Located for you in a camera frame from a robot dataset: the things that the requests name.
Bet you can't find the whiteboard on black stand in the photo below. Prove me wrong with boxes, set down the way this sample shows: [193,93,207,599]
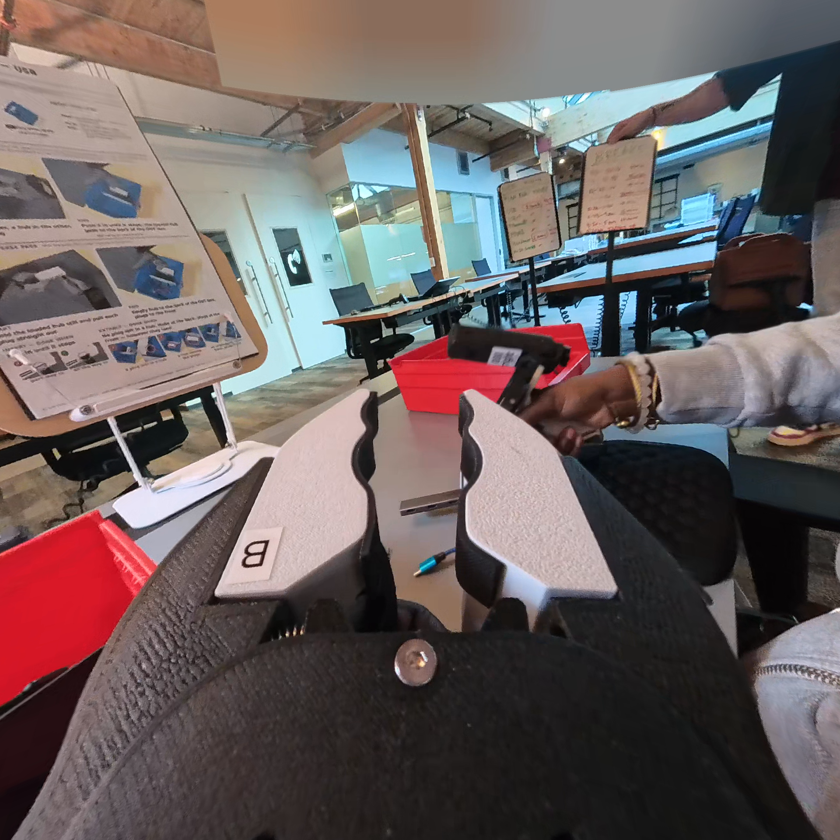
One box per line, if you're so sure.
[577,134,658,358]
[497,172,563,328]

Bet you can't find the wrist bracelets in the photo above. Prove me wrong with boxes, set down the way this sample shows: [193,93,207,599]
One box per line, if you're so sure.
[613,354,661,431]

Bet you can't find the wooden top office desk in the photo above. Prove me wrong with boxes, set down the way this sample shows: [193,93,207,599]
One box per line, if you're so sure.
[323,272,519,382]

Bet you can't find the person's grey zip jacket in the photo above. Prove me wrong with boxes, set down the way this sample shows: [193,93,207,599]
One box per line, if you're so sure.
[748,607,840,840]

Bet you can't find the long office desk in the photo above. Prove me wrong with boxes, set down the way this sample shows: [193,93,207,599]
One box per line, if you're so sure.
[535,239,718,355]

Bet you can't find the black braided usb-c cable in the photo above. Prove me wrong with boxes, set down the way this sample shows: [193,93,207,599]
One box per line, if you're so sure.
[412,546,458,578]

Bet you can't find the brown bag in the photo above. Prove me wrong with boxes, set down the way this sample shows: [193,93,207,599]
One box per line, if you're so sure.
[709,233,813,316]

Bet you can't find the printed instruction sheet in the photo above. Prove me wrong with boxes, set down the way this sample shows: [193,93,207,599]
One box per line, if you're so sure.
[0,62,262,421]

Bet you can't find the grey usb hub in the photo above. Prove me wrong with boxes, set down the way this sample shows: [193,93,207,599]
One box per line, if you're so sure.
[400,489,460,517]

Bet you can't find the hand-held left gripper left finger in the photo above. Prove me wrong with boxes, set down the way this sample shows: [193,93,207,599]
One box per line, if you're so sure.
[215,390,399,630]

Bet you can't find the black phone sign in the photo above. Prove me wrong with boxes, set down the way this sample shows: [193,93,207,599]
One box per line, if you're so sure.
[271,227,314,287]

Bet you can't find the black mesh chair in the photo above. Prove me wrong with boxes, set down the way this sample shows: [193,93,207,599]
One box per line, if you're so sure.
[577,440,737,586]

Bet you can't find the black office chair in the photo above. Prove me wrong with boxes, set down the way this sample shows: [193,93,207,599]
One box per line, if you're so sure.
[328,282,414,358]

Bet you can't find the wooden post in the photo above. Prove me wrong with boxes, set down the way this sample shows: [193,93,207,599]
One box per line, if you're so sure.
[402,104,448,280]

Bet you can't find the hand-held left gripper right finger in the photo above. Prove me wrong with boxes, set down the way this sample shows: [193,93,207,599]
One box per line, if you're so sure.
[455,390,622,632]

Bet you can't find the person's right hand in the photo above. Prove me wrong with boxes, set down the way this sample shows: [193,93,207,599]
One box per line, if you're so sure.
[518,364,642,458]

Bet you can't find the red plastic bin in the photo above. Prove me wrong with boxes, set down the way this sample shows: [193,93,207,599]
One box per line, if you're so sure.
[387,323,592,416]
[0,511,158,710]

